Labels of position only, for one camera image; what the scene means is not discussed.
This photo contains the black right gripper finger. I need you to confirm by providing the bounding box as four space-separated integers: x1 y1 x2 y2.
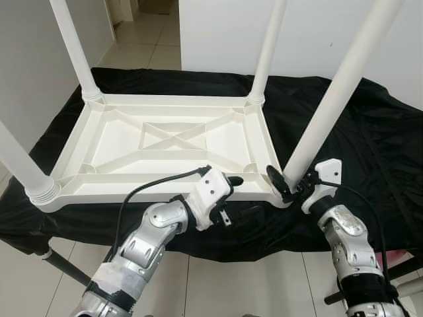
266 165 295 204

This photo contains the white plastic table top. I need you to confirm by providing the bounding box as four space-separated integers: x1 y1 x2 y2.
26 92 291 213

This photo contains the black table cloth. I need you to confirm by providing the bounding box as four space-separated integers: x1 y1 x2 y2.
0 68 423 258

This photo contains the pink cushion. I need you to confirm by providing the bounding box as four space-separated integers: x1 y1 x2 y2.
383 248 407 262

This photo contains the white plastic pipe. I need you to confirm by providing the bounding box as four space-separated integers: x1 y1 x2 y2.
400 277 423 296

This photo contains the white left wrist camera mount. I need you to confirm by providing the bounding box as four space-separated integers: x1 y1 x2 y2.
188 166 233 230

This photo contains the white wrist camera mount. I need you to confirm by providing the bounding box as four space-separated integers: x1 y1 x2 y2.
302 158 343 215
188 166 233 230

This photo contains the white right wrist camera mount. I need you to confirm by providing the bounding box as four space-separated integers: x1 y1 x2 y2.
302 158 343 215

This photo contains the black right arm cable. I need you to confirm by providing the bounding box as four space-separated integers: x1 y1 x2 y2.
317 180 391 278

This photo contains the white door frame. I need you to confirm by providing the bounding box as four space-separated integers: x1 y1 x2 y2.
109 0 141 26

